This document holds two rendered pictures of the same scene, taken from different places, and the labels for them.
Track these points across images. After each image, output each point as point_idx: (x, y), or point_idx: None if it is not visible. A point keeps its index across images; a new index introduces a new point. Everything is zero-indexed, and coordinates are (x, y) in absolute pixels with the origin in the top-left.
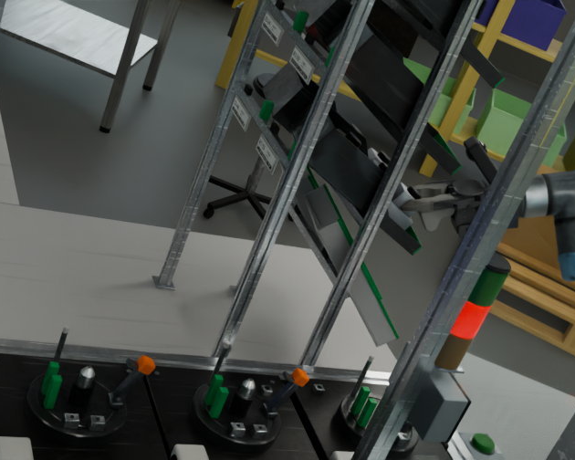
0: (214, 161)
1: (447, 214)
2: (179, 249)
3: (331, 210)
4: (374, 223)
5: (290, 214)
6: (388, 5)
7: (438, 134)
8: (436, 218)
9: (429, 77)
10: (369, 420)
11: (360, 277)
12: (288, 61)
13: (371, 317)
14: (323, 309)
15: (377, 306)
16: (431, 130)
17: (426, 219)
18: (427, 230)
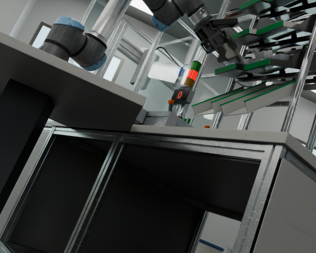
0: (315, 114)
1: (218, 51)
2: None
3: (256, 88)
4: (232, 77)
5: (275, 106)
6: (299, 10)
7: (248, 29)
8: (220, 56)
9: (255, 29)
10: None
11: (222, 97)
12: None
13: (207, 107)
14: (222, 117)
15: (208, 101)
16: (251, 30)
17: (222, 59)
18: (218, 62)
